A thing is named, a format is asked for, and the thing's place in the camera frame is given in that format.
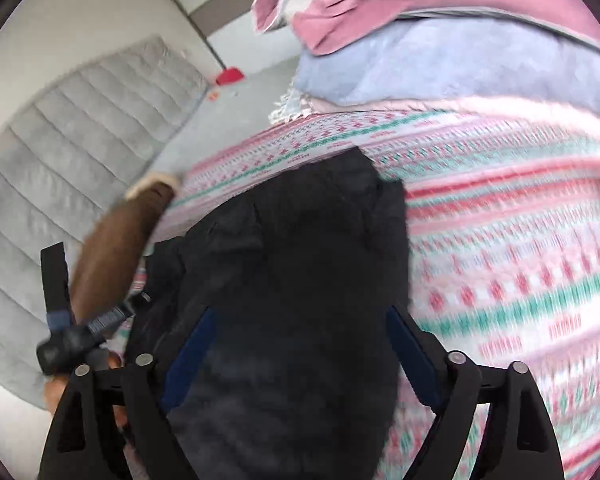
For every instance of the light blue fleece blanket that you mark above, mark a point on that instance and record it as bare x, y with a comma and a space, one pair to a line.
451, 58

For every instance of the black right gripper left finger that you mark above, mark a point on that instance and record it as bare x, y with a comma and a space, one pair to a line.
84, 441

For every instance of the black puffer jacket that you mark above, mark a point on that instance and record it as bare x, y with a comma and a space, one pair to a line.
269, 316

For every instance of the grey quilted headboard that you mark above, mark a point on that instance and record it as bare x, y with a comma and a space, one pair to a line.
65, 158

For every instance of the red small object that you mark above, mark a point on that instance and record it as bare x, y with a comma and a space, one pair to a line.
229, 76

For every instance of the brown pillow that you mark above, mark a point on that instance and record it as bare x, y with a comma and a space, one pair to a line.
110, 256

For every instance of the christmas pattern knit blanket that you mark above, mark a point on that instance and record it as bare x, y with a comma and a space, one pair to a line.
503, 209

